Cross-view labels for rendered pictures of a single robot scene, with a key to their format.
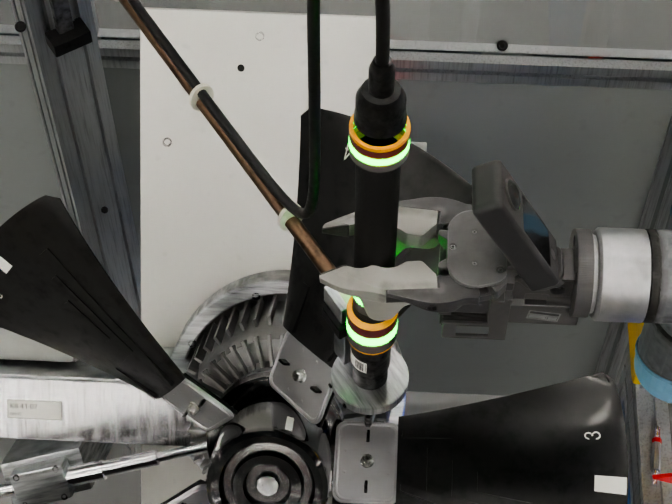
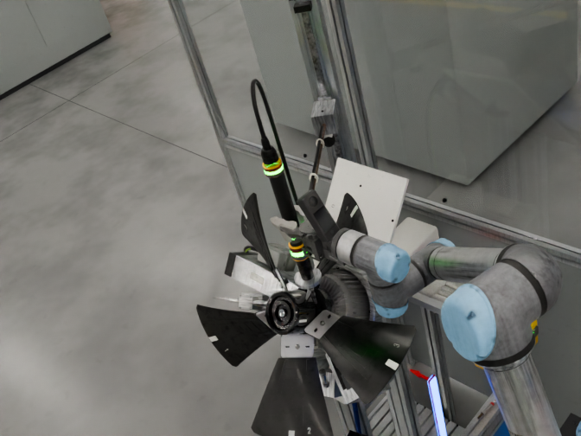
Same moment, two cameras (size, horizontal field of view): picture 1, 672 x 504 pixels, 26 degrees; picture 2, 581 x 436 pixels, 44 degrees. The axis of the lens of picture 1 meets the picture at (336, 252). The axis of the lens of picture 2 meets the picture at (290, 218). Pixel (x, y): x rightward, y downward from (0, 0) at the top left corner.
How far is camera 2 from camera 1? 1.12 m
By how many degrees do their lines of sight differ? 39
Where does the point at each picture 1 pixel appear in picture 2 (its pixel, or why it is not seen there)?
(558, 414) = (391, 334)
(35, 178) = not seen: hidden behind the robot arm
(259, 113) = (361, 203)
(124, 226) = not seen: hidden behind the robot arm
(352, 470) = (316, 324)
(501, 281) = (310, 234)
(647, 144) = not seen: outside the picture
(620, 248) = (348, 234)
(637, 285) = (347, 247)
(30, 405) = (256, 276)
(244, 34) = (364, 174)
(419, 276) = (291, 225)
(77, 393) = (269, 277)
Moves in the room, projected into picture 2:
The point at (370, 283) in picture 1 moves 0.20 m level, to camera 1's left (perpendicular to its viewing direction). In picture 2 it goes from (277, 222) to (219, 201)
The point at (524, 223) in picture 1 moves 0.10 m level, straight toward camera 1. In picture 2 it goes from (316, 213) to (280, 237)
